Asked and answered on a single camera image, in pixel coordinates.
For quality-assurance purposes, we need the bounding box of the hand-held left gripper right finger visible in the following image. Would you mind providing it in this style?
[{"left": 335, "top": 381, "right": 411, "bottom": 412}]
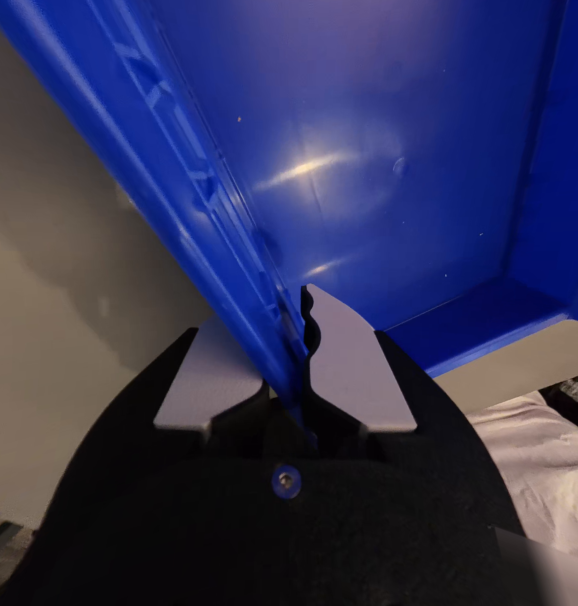
[{"left": 300, "top": 283, "right": 418, "bottom": 438}]

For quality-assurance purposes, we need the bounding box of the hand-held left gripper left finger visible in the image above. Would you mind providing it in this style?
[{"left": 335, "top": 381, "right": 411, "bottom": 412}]
[{"left": 153, "top": 315, "right": 271, "bottom": 446}]

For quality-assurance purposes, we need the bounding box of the blue plastic bin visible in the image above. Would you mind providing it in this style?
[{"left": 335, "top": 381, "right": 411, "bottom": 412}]
[{"left": 0, "top": 0, "right": 578, "bottom": 450}]

